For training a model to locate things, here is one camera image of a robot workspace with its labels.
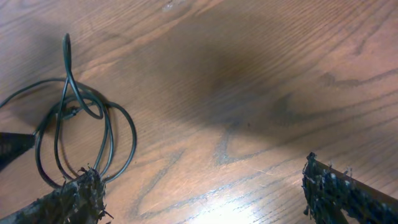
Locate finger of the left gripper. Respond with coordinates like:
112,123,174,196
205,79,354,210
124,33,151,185
1,133,35,170

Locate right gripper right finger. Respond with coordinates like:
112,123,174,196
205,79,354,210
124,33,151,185
302,152,397,223

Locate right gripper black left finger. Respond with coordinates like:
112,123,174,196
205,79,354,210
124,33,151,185
1,168,108,224

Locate thin black cable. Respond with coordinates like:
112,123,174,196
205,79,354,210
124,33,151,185
0,32,138,190

